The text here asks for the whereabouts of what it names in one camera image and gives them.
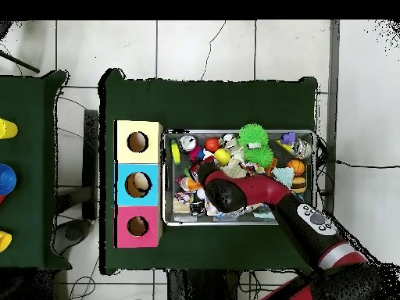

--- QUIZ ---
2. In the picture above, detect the yellow-green disc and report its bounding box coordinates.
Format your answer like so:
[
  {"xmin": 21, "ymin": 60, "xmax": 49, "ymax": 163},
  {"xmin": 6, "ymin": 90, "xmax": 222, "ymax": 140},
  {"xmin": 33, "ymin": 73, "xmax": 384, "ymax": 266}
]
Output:
[{"xmin": 170, "ymin": 140, "xmax": 182, "ymax": 166}]

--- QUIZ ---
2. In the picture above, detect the blue round cap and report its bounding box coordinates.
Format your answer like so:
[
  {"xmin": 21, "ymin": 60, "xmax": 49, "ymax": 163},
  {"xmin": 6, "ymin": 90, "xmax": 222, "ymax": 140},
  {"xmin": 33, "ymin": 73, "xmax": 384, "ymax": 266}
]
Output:
[{"xmin": 0, "ymin": 163, "xmax": 17, "ymax": 204}]

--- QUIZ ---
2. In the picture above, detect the red-orange ball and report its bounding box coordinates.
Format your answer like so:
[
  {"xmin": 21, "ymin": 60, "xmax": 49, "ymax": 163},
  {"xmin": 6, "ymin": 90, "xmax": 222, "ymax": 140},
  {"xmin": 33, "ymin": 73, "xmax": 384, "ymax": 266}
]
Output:
[{"xmin": 205, "ymin": 137, "xmax": 221, "ymax": 154}]

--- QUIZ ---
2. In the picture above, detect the toy burger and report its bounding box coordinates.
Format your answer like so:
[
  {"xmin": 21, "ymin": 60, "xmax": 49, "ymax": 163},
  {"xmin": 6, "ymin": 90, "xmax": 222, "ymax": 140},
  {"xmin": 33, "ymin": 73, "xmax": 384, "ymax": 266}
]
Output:
[{"xmin": 292, "ymin": 177, "xmax": 307, "ymax": 194}]

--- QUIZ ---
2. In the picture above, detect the crushed silver can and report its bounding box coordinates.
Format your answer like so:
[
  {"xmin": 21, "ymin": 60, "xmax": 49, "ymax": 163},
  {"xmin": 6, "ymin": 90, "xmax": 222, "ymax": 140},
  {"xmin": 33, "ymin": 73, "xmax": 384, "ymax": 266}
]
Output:
[{"xmin": 180, "ymin": 134, "xmax": 198, "ymax": 153}]

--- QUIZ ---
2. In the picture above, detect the blue building block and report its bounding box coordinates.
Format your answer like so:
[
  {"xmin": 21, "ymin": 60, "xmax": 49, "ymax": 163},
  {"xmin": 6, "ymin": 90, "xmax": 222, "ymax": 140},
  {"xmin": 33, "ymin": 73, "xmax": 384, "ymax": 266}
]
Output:
[{"xmin": 280, "ymin": 131, "xmax": 297, "ymax": 146}]

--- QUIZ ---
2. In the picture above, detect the wooden box with three holes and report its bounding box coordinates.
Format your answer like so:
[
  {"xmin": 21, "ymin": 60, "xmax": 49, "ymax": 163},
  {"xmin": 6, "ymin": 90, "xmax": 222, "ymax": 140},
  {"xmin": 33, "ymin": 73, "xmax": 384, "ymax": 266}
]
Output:
[{"xmin": 113, "ymin": 120, "xmax": 164, "ymax": 249}]

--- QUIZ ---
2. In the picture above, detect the mint green cloth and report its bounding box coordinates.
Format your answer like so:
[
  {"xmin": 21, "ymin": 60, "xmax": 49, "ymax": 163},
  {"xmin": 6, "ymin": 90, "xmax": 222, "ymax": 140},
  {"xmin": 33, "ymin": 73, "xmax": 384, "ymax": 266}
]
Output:
[{"xmin": 271, "ymin": 166, "xmax": 296, "ymax": 188}]

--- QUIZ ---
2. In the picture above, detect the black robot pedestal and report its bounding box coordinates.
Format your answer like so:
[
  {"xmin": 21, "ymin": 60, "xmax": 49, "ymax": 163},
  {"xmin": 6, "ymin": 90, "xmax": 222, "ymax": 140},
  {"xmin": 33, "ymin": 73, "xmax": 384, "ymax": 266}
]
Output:
[{"xmin": 166, "ymin": 270, "xmax": 251, "ymax": 300}]

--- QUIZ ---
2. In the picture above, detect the small orange basketball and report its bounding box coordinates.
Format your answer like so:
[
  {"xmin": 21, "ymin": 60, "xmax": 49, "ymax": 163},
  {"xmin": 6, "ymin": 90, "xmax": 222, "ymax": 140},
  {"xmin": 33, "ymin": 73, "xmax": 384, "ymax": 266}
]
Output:
[{"xmin": 287, "ymin": 159, "xmax": 306, "ymax": 177}]

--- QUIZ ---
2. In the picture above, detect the black cable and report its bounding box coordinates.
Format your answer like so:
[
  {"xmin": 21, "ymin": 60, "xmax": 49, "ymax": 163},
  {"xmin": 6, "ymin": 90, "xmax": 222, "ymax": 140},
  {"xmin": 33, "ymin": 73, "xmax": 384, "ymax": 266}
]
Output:
[{"xmin": 315, "ymin": 134, "xmax": 400, "ymax": 188}]

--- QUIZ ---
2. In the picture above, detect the wire mesh bin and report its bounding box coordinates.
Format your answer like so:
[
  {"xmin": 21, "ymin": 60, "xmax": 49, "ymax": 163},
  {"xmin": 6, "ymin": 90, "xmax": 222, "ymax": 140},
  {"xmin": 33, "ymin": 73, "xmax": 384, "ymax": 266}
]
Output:
[{"xmin": 162, "ymin": 130, "xmax": 316, "ymax": 227}]

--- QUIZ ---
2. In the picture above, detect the large green spiky ball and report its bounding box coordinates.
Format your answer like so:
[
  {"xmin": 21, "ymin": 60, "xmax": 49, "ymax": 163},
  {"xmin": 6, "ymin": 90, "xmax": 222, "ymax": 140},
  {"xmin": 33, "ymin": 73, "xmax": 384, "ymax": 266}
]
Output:
[{"xmin": 238, "ymin": 123, "xmax": 270, "ymax": 149}]

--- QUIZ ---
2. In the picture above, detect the yellow ball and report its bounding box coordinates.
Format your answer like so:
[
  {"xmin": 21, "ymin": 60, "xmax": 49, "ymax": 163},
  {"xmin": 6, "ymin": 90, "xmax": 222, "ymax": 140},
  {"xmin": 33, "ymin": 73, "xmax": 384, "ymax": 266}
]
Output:
[{"xmin": 215, "ymin": 148, "xmax": 232, "ymax": 166}]

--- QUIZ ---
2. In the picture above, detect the black floor stand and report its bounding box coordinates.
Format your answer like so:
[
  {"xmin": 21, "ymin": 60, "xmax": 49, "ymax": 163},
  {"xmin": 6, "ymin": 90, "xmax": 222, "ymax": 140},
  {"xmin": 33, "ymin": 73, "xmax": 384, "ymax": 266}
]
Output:
[{"xmin": 55, "ymin": 110, "xmax": 101, "ymax": 248}]

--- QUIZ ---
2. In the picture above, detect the black rod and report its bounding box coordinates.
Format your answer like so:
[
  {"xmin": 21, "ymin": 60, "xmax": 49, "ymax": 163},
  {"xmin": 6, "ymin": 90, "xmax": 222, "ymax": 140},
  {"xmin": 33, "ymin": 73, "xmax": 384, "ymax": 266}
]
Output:
[{"xmin": 0, "ymin": 49, "xmax": 40, "ymax": 74}]

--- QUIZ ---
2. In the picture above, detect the green cloth table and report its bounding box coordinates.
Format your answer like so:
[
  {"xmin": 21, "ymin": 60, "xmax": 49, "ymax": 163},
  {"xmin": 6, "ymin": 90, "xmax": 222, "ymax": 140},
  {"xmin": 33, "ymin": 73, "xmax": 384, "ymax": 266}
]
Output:
[
  {"xmin": 99, "ymin": 67, "xmax": 321, "ymax": 276},
  {"xmin": 0, "ymin": 70, "xmax": 71, "ymax": 271}
]

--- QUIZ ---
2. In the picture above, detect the green spiky googly-eyed toy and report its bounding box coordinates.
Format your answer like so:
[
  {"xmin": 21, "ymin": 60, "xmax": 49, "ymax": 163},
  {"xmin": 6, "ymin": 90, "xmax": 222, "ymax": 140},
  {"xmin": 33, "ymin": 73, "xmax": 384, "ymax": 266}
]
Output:
[{"xmin": 243, "ymin": 146, "xmax": 275, "ymax": 167}]

